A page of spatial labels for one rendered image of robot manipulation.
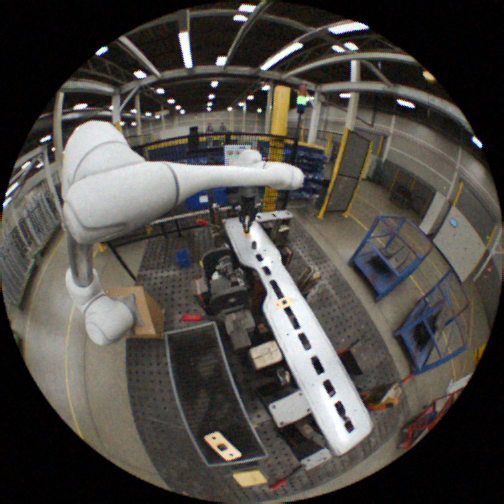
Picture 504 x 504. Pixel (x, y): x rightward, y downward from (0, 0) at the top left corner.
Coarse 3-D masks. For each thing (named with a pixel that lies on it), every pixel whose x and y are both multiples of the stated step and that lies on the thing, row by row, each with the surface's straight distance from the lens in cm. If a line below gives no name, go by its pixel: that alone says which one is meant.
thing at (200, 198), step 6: (198, 192) 107; (204, 192) 107; (216, 192) 108; (222, 192) 108; (192, 198) 109; (198, 198) 109; (204, 198) 109; (216, 198) 109; (222, 198) 110; (186, 204) 112; (192, 204) 111; (198, 204) 111; (204, 204) 111
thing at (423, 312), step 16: (448, 272) 315; (432, 288) 326; (448, 288) 230; (448, 304) 208; (416, 320) 224; (432, 320) 312; (448, 320) 348; (416, 336) 261; (432, 336) 229; (416, 352) 261; (432, 368) 256
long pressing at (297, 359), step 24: (240, 240) 82; (264, 240) 83; (264, 264) 71; (288, 288) 65; (264, 312) 58; (288, 336) 57; (312, 336) 60; (288, 360) 55; (336, 360) 63; (336, 384) 63; (312, 408) 59; (360, 408) 71; (336, 432) 68; (360, 432) 76
